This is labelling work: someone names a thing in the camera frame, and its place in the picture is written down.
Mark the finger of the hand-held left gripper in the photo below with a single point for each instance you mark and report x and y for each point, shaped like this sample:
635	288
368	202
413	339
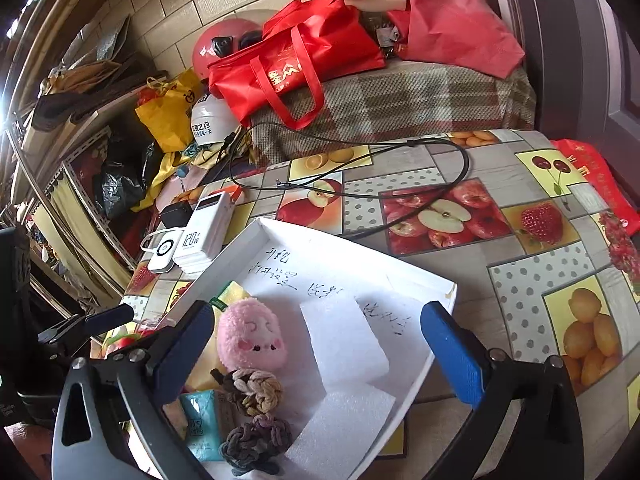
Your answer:
107	320

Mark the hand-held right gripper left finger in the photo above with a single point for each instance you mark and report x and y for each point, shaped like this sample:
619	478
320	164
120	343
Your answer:
182	345

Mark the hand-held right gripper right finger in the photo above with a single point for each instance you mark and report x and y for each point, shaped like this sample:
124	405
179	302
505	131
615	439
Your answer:
452	355

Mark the yellow tissue packet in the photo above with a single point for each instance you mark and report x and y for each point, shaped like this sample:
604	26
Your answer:
232	300

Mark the pink plush ball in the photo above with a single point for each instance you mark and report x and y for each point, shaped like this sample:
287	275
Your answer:
250	335

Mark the teal tissue packet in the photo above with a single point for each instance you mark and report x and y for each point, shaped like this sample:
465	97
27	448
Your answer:
202	425

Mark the white foam block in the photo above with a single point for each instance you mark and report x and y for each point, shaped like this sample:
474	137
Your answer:
340	430
345	340

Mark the white cardboard box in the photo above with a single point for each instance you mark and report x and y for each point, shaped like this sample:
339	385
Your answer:
320	260

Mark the small white power bank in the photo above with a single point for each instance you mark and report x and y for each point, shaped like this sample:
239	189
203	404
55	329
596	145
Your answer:
165	250

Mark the fruit print tablecloth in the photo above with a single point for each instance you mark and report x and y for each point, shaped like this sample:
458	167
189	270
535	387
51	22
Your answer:
525	270

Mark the large white power bank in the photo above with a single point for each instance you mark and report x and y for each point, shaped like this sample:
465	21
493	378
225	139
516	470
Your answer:
205	235

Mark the black charger block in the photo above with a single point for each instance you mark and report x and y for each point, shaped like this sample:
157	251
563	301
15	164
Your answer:
175	215

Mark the metal storage rack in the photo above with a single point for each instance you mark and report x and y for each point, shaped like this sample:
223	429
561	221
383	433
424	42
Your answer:
55	180

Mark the black plastic bag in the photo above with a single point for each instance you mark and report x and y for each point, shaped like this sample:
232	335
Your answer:
117	185

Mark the yellow cloth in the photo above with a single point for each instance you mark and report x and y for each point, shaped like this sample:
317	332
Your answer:
160	180

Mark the yellow shopping bag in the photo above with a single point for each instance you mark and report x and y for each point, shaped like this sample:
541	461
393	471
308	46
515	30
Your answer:
167	110

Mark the white helmet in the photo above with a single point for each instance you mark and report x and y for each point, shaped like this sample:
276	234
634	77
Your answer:
212	120

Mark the red printed gift bag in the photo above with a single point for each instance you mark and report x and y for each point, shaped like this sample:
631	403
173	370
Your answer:
595	175

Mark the plaid covered sofa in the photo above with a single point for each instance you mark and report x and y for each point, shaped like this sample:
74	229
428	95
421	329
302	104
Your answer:
400	105

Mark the red helmet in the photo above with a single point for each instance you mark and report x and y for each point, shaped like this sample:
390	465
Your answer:
210	42

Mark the plain red fabric bag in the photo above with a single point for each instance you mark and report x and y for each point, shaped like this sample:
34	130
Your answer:
450	15

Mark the purple panelled door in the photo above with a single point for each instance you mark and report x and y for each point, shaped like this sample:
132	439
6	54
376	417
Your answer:
575	35

